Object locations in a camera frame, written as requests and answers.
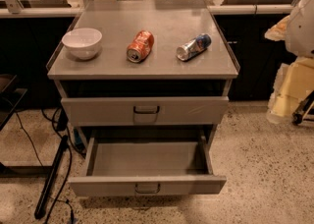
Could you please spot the blue silver soda can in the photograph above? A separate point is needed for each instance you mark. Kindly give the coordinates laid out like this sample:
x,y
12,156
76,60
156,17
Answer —
x,y
194,47

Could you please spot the orange soda can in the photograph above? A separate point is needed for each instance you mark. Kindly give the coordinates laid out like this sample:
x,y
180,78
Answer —
x,y
140,47

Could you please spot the grey top drawer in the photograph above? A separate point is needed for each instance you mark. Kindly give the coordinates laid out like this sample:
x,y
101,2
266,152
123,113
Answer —
x,y
128,111

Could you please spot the grey drawer cabinet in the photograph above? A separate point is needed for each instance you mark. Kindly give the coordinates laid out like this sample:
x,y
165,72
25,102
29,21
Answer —
x,y
111,74

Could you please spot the white ceramic bowl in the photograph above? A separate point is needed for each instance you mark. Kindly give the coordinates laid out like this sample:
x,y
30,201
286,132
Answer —
x,y
83,43

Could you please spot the black floor bar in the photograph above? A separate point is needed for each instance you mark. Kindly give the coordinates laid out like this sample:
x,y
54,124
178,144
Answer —
x,y
40,210

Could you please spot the grey drawer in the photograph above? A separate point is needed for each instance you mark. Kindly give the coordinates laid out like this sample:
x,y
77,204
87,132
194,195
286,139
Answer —
x,y
128,111
147,162

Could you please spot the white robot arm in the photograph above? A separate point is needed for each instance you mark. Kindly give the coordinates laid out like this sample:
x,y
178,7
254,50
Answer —
x,y
296,30

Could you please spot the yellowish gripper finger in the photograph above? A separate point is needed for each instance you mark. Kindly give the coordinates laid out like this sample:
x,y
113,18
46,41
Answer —
x,y
293,84

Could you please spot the black caster wheel frame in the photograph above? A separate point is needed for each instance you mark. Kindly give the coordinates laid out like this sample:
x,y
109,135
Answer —
x,y
304,108

